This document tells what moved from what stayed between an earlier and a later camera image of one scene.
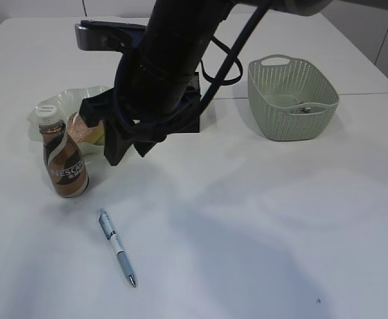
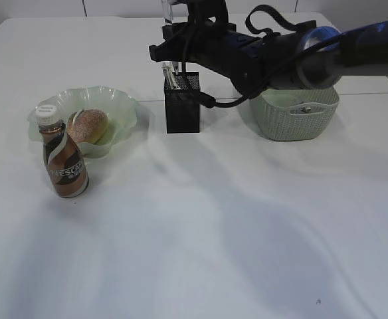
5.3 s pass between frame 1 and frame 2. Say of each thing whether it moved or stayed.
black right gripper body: moved
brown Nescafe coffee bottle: stayed
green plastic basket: stayed
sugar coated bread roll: stayed
